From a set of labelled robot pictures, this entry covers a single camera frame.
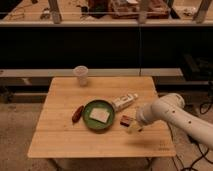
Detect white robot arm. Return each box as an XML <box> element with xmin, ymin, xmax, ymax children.
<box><xmin>128</xmin><ymin>93</ymin><xmax>213</xmax><ymax>150</ymax></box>

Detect black cable on floor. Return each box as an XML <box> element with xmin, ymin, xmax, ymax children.
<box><xmin>168</xmin><ymin>99</ymin><xmax>213</xmax><ymax>171</ymax></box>

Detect red brown sausage toy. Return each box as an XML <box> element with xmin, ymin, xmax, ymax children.
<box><xmin>72</xmin><ymin>106</ymin><xmax>84</xmax><ymax>123</ymax></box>

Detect white tube with cap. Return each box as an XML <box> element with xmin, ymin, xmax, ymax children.
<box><xmin>112</xmin><ymin>93</ymin><xmax>138</xmax><ymax>112</ymax></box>

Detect green round plate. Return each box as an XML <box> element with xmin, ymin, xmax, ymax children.
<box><xmin>82</xmin><ymin>100</ymin><xmax>115</xmax><ymax>130</ymax></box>

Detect brown rectangular eraser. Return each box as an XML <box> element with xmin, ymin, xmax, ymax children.
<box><xmin>120</xmin><ymin>115</ymin><xmax>133</xmax><ymax>127</ymax></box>

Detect wooden table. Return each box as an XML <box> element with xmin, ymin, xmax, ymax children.
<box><xmin>28</xmin><ymin>77</ymin><xmax>176</xmax><ymax>158</ymax></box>

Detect wooden shelf with clutter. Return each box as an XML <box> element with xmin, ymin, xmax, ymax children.
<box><xmin>0</xmin><ymin>0</ymin><xmax>213</xmax><ymax>27</ymax></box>

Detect white sponge on plate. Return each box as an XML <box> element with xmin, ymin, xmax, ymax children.
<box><xmin>89</xmin><ymin>108</ymin><xmax>110</xmax><ymax>123</ymax></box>

